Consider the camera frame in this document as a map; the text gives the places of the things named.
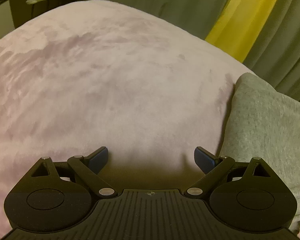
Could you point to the lilac plush bed blanket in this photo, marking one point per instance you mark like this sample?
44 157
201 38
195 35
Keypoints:
98 73

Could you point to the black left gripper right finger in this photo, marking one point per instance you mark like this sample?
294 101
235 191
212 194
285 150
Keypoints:
214 169

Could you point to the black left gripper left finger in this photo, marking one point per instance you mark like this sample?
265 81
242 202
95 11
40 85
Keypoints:
87 169

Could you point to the yellow curtain panel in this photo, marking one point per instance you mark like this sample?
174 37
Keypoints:
239 25

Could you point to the grey pleated curtain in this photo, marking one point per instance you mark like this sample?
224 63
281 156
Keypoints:
264 35

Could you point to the grey sweatpants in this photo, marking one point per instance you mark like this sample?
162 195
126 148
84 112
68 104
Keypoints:
265 123

